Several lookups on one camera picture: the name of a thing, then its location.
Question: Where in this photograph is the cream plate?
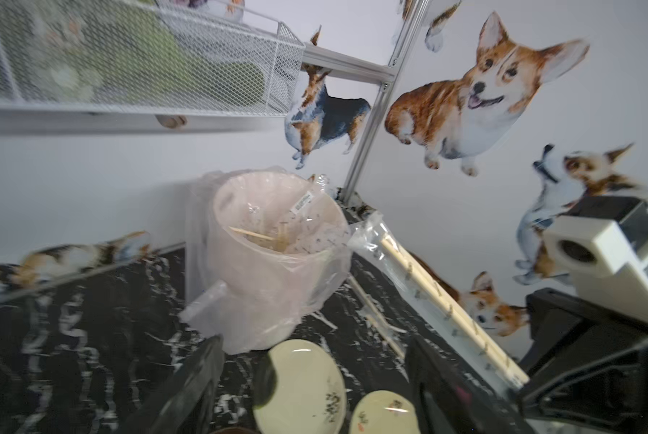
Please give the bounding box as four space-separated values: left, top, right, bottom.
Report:
253 339 348 434
349 390 420 434

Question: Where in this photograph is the artificial fern with flower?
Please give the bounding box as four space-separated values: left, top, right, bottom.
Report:
22 1 265 107

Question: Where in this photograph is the white wire wall basket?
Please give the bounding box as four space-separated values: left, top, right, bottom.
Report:
0 1 305 117

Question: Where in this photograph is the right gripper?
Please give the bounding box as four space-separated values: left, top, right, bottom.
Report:
516 289 648 433

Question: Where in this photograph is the cream plate back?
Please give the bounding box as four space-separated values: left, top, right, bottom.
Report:
253 339 348 434

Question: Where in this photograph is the chopsticks pack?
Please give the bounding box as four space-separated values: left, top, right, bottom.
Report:
348 212 529 395
347 275 407 360

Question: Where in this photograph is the clear plastic bin liner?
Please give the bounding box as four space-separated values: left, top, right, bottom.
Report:
176 165 358 356

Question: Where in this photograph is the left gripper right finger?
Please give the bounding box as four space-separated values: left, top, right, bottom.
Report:
405 338 534 434

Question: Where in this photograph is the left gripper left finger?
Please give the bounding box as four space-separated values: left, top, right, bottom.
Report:
119 335 225 433

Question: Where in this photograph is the cream plate front right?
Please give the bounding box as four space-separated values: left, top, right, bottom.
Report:
349 390 420 434

